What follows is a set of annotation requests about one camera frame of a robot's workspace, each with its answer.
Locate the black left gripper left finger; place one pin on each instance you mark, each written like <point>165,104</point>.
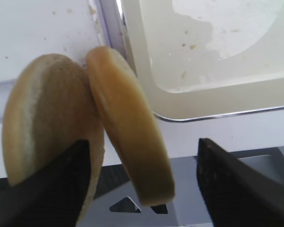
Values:
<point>52,197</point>

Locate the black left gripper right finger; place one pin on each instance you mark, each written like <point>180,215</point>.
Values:
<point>236,195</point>

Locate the pale bun bottom half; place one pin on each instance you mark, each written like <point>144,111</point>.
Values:
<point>130,125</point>

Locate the left bun bottom half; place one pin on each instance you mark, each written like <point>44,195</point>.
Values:
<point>49,108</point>

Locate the white metal serving tray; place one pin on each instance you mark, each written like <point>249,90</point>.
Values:
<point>206,58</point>

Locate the left long clear divider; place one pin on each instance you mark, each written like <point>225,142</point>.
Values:
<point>109,21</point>

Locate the silver perforated metal bracket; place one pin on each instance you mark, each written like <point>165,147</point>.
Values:
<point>116,204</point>

